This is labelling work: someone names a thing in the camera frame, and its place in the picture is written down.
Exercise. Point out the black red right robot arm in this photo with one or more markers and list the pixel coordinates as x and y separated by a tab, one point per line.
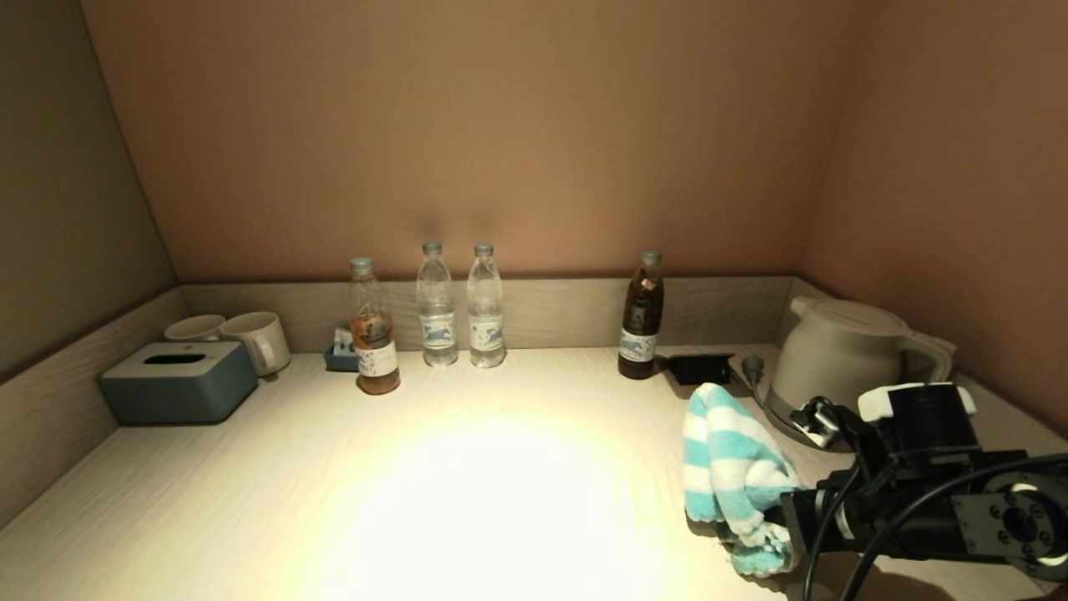
1018	522

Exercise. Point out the grey kettle power plug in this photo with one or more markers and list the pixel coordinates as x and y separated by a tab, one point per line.
753	367

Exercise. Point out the half-full amber tea bottle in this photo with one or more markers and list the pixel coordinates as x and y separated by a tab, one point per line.
375	351

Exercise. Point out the teal white striped towel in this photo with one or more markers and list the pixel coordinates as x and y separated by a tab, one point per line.
734	467

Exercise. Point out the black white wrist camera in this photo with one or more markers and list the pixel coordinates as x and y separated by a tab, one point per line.
926	417

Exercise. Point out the white electric kettle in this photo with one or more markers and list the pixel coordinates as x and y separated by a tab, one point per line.
843	355

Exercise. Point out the clear water bottle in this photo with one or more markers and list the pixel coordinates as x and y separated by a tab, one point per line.
437	325
486	325

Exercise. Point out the black recessed power socket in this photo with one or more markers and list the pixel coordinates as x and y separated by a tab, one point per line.
701	370

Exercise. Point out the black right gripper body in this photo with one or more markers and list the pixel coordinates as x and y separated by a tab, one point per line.
893	517

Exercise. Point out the grey kettle base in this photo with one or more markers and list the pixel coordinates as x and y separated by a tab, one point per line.
780	421

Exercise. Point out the small blue tray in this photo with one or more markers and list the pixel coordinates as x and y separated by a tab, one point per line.
338	362

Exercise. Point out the dark tea bottle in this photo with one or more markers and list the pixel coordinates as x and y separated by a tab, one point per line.
641	334

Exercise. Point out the grey-blue tissue box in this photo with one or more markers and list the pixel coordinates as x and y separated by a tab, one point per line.
175	388

